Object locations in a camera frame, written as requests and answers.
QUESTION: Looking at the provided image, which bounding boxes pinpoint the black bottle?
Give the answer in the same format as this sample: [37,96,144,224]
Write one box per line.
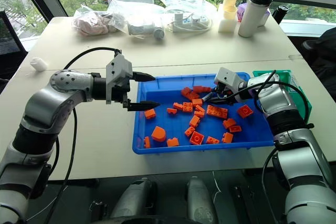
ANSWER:
[271,4,290,26]

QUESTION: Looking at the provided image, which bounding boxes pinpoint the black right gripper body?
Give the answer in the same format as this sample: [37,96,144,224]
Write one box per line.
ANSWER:
[214,81,238,105]

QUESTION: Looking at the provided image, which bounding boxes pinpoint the small white plastic object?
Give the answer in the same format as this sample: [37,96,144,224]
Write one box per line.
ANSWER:
[29,57,49,71]

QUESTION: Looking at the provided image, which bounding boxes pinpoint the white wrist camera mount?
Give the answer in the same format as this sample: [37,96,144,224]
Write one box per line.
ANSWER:
[214,67,244,91]
[106,54,133,105]

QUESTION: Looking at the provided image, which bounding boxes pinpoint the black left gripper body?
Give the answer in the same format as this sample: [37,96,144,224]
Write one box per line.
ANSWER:
[111,72,134,110]

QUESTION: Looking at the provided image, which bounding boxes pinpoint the blue plastic bin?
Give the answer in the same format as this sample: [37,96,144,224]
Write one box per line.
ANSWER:
[132,72,275,155]

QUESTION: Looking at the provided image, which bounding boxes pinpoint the white tumbler with black lid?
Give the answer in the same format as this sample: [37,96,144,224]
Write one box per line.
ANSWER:
[238,0,274,38]

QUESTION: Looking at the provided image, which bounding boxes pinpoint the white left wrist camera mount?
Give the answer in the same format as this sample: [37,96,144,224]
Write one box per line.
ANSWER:
[106,54,133,105]

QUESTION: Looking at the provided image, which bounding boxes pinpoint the clear bag with white charger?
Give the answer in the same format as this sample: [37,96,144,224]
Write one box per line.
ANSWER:
[156,0,218,34]

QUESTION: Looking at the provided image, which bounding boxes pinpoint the square orange toy brick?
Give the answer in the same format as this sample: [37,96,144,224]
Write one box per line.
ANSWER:
[189,131,205,146]
[237,104,254,119]

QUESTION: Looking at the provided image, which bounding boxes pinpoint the yellow plastic cup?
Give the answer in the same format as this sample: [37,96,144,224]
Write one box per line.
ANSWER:
[223,0,238,13]

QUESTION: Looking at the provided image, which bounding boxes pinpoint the thin white cord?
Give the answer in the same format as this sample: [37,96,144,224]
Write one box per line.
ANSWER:
[212,170,221,210]

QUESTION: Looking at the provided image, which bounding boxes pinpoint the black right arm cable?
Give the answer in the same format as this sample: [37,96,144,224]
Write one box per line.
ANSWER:
[255,69,314,130]

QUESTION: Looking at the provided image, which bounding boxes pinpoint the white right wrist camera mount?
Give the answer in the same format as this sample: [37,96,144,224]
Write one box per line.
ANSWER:
[214,67,244,91]

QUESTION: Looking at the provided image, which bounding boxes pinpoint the green plastic bin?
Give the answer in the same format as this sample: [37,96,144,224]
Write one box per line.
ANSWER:
[252,69,314,123]

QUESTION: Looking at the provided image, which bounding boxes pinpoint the cream plastic bottle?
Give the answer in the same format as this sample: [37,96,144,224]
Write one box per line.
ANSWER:
[217,3,236,34]

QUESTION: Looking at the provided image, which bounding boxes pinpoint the black office chair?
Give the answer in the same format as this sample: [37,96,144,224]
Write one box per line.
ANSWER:
[301,26,336,98]

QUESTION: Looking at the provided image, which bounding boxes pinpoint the wide orange toy brick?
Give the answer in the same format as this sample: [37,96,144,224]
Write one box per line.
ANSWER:
[206,104,229,119]

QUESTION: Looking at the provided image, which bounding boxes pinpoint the black mesh chair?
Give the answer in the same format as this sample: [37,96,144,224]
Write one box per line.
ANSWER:
[0,9,28,81]

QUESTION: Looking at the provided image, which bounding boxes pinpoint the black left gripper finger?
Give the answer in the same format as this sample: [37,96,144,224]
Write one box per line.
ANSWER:
[127,101,161,112]
[131,71,156,83]

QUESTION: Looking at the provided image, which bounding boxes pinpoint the long orange toy brick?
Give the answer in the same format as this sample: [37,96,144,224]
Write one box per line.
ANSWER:
[193,85,212,94]

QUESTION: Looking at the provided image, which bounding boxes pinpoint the grey white cylindrical device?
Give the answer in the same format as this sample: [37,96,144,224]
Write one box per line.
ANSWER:
[128,23,165,40]

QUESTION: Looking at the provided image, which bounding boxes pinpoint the plastic bag with pink contents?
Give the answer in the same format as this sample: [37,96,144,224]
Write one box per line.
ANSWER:
[71,5,119,36]

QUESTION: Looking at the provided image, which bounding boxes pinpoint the purple packet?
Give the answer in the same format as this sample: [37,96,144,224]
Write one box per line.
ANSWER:
[236,3,249,23]

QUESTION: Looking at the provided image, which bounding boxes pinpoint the orange half-round toy brick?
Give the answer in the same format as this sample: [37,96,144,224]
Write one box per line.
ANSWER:
[151,125,167,142]

